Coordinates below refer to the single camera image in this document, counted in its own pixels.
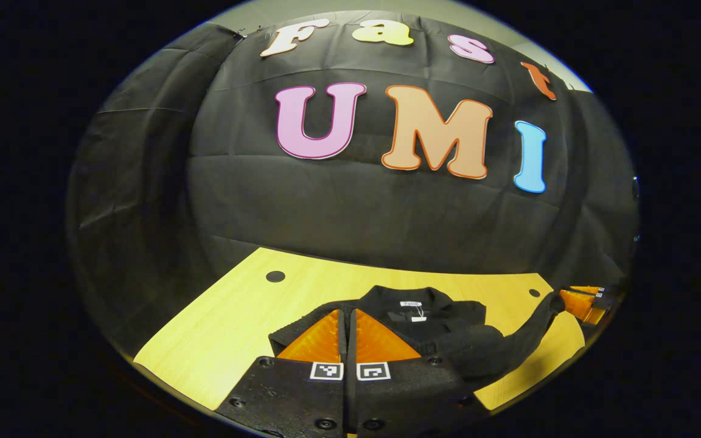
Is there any black button shirt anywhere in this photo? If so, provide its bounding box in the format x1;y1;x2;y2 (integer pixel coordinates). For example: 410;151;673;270
268;285;567;381

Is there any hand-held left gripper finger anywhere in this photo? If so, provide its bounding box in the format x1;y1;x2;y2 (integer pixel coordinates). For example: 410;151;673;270
214;308;348;438
348;308;491;438

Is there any black backdrop cloth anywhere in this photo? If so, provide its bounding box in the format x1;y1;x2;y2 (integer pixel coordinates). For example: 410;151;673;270
66;9;640;360

